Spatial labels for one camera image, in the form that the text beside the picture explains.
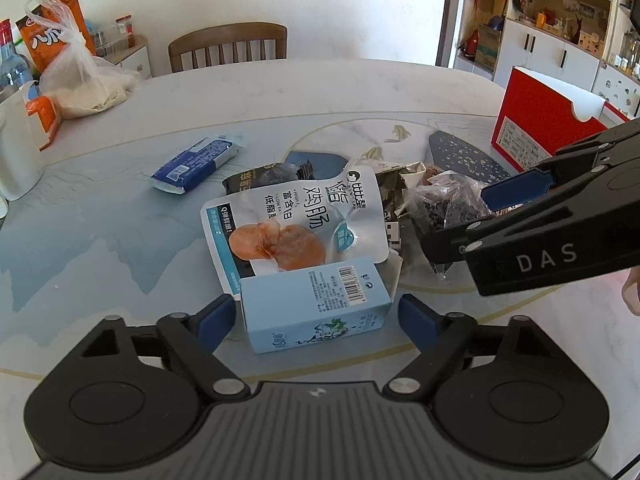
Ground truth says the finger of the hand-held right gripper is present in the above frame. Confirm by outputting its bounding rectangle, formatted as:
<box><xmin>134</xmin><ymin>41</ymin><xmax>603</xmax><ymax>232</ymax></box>
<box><xmin>480</xmin><ymin>120</ymin><xmax>640</xmax><ymax>209</ymax></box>
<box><xmin>420</xmin><ymin>157</ymin><xmax>640</xmax><ymax>267</ymax></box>

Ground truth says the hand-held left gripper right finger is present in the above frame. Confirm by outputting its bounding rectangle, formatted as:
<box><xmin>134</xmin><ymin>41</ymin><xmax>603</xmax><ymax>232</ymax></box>
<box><xmin>384</xmin><ymin>294</ymin><xmax>561</xmax><ymax>403</ymax></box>

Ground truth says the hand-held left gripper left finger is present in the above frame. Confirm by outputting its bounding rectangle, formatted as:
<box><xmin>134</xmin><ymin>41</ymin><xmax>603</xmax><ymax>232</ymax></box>
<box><xmin>75</xmin><ymin>294</ymin><xmax>251</xmax><ymax>403</ymax></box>

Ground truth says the clear bag of dark snacks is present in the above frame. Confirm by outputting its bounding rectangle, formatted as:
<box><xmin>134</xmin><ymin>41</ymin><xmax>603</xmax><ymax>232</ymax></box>
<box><xmin>402</xmin><ymin>170</ymin><xmax>496</xmax><ymax>276</ymax></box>

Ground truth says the red cardboard box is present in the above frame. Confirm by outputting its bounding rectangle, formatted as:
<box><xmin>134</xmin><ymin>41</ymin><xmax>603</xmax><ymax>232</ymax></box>
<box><xmin>490</xmin><ymin>66</ymin><xmax>632</xmax><ymax>177</ymax></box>

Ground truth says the silver foil snack packet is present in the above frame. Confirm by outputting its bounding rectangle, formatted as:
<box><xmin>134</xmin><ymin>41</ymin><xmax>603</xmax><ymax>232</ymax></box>
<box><xmin>347</xmin><ymin>159</ymin><xmax>432</xmax><ymax>223</ymax></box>

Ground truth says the light blue carton box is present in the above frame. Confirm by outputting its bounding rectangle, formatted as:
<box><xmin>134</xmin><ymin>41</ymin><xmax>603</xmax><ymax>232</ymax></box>
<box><xmin>239</xmin><ymin>256</ymin><xmax>394</xmax><ymax>356</ymax></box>

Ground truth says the black snack packet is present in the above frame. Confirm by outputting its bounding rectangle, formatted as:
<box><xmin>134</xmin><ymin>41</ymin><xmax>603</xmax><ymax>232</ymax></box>
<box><xmin>221</xmin><ymin>160</ymin><xmax>313</xmax><ymax>197</ymax></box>

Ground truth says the marble desktop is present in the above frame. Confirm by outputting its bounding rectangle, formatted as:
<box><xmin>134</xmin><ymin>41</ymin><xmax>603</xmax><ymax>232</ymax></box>
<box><xmin>0</xmin><ymin>57</ymin><xmax>640</xmax><ymax>411</ymax></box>

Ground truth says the person's right hand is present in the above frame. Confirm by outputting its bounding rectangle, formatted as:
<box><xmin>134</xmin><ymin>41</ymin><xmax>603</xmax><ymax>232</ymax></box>
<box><xmin>621</xmin><ymin>267</ymin><xmax>640</xmax><ymax>317</ymax></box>

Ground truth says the brown cardboard box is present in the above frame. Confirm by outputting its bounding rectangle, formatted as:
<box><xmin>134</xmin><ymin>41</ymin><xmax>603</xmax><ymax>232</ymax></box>
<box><xmin>474</xmin><ymin>24</ymin><xmax>502</xmax><ymax>72</ymax></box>

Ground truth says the white cabinet with stickers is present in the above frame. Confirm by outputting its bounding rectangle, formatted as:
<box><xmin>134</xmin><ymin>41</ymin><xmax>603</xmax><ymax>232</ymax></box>
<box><xmin>595</xmin><ymin>60</ymin><xmax>640</xmax><ymax>121</ymax></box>

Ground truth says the white sausage pouch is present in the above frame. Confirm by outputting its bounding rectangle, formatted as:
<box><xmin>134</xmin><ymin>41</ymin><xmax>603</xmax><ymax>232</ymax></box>
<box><xmin>200</xmin><ymin>165</ymin><xmax>390</xmax><ymax>297</ymax></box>

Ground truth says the red bag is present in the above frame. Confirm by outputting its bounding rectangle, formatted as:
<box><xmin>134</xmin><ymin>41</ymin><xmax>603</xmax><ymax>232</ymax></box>
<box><xmin>459</xmin><ymin>30</ymin><xmax>481</xmax><ymax>59</ymax></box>

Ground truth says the blue tissue pack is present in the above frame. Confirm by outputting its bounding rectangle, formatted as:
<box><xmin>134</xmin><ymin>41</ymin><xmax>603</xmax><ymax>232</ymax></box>
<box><xmin>151</xmin><ymin>134</ymin><xmax>246</xmax><ymax>195</ymax></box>

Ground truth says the white standing pouch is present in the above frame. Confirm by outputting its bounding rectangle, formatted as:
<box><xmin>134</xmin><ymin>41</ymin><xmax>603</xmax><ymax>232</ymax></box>
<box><xmin>0</xmin><ymin>80</ymin><xmax>63</xmax><ymax>202</ymax></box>

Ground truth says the small white side cabinet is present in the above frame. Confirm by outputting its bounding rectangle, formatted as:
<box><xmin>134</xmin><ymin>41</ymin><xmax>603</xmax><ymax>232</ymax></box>
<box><xmin>94</xmin><ymin>35</ymin><xmax>152</xmax><ymax>81</ymax></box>

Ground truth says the clear plastic bag of rice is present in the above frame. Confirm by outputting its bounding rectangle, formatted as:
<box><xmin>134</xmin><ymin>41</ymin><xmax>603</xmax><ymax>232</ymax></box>
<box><xmin>25</xmin><ymin>0</ymin><xmax>143</xmax><ymax>120</ymax></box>

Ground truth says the wooden chair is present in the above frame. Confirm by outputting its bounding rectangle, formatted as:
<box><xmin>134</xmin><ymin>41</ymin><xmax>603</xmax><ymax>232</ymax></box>
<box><xmin>168</xmin><ymin>22</ymin><xmax>289</xmax><ymax>75</ymax></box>

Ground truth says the clear blue glass bottle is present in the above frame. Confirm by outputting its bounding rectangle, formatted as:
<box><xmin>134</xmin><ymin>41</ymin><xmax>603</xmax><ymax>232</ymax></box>
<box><xmin>0</xmin><ymin>19</ymin><xmax>34</xmax><ymax>95</ymax></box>

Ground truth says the orange carton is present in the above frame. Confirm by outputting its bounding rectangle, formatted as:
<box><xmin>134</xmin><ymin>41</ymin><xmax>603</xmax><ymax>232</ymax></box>
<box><xmin>15</xmin><ymin>0</ymin><xmax>97</xmax><ymax>75</ymax></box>

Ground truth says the white cabinet with black handles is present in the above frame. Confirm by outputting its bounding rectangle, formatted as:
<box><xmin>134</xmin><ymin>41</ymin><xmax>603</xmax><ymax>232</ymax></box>
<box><xmin>492</xmin><ymin>15</ymin><xmax>601</xmax><ymax>97</ymax></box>

